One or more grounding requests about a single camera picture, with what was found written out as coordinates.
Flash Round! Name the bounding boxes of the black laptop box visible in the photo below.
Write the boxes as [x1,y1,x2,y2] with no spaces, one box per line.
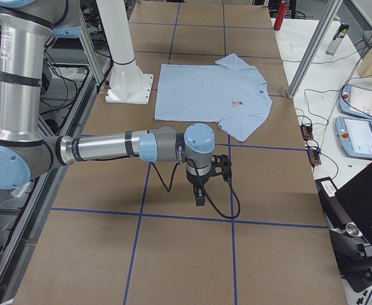
[316,162,372,244]

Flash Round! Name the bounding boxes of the red water bottle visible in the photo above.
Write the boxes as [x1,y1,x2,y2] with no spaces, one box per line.
[274,0,289,31]

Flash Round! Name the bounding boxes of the aluminium frame post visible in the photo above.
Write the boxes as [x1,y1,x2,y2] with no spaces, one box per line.
[287,0,343,99]

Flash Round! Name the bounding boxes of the lower teach pendant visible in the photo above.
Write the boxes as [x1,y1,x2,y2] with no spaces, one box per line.
[335,116,372,159]

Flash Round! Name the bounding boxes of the upper teach pendant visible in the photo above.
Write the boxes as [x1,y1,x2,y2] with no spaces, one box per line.
[339,83,372,119]

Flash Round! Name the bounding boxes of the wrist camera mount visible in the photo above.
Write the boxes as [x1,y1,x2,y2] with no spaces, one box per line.
[211,154,232,184]

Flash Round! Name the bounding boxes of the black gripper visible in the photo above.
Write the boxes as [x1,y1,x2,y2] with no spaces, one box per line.
[186,165,211,206]

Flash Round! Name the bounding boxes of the lower orange connector board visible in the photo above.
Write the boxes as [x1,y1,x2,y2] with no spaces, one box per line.
[307,147,321,167]

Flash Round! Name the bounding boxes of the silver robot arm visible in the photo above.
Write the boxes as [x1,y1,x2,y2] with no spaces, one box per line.
[0,1,216,206]

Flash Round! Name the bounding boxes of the white camera mast pedestal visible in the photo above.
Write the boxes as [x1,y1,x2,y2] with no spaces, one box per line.
[96,0,154,105]

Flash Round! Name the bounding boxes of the upper orange connector board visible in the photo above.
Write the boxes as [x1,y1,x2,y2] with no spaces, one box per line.
[300,124,314,140]

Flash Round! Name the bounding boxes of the clear water bottle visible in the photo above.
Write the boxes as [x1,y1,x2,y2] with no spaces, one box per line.
[325,23,349,56]

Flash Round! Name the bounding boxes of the orange connector board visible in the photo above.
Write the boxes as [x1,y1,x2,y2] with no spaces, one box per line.
[307,147,321,167]
[300,124,314,140]

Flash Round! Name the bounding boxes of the teach pendant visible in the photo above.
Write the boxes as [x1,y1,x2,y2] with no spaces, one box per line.
[335,116,372,159]
[339,83,372,119]

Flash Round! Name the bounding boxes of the light blue t-shirt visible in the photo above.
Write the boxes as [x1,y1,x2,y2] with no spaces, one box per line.
[155,53,272,142]

